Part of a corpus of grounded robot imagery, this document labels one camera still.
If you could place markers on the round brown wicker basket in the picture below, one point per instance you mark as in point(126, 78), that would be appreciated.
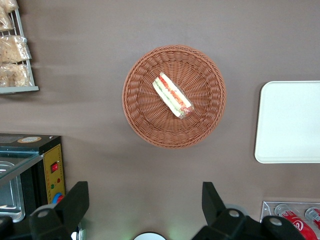
point(145, 120)

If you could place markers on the clear acrylic bottle rack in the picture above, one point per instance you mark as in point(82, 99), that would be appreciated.
point(268, 209)

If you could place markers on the black yellow food warmer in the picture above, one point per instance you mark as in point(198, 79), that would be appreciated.
point(53, 160)

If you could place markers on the steel warmer pan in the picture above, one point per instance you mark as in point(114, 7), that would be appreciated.
point(10, 197)

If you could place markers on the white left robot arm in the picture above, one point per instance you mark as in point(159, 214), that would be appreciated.
point(147, 237)

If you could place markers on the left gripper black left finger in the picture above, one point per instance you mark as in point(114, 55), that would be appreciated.
point(62, 217)

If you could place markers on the cream plastic serving tray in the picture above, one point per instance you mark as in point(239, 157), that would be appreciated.
point(290, 122)

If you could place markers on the triangle sandwich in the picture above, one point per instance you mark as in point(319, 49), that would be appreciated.
point(172, 95)

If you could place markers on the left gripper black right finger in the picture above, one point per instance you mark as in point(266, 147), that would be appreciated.
point(220, 225)

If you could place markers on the red cola bottle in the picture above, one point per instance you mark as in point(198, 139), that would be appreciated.
point(314, 214)
point(297, 222)

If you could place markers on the clear bag of crackers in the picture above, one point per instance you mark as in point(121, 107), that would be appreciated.
point(12, 48)
point(13, 75)
point(6, 17)

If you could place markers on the tray of packaged snacks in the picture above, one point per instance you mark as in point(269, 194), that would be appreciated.
point(27, 75)

